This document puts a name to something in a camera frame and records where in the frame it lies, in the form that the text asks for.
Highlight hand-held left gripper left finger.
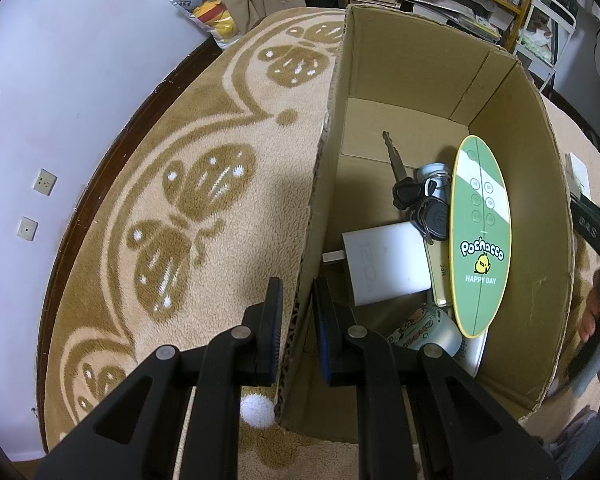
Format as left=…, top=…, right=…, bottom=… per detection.
left=34, top=276, right=286, bottom=480

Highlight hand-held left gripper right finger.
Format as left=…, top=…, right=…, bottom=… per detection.
left=312, top=275, right=563, bottom=480

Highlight white power adapter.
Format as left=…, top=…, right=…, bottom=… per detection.
left=322, top=221, right=433, bottom=307

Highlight cartoon print earbud case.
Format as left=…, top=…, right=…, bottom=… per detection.
left=384, top=302, right=463, bottom=358

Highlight green oval card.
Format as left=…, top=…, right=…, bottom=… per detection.
left=449, top=135, right=512, bottom=338

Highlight bunch of keys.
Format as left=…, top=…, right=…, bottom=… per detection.
left=381, top=130, right=453, bottom=246

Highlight light blue tube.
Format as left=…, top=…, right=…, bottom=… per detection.
left=414, top=162, right=453, bottom=198

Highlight cardboard box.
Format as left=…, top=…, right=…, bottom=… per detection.
left=272, top=4, right=578, bottom=445

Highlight person's right hand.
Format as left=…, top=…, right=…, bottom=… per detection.
left=577, top=285, right=600, bottom=347

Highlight small white remote control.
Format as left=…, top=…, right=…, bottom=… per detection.
left=566, top=152, right=592, bottom=201

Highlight green and white packets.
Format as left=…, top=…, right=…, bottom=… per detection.
left=522, top=27, right=553, bottom=61

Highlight beige butterfly print blanket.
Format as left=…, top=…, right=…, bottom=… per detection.
left=40, top=7, right=600, bottom=466

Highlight white trolley cart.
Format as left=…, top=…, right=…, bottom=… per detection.
left=512, top=0, right=578, bottom=95

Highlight wooden shelf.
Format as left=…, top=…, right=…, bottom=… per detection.
left=340, top=0, right=542, bottom=51

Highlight pile of magazines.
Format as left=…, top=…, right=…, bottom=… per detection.
left=395, top=0, right=503, bottom=43

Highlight bag of plush toys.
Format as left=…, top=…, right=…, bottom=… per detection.
left=162, top=0, right=243, bottom=51

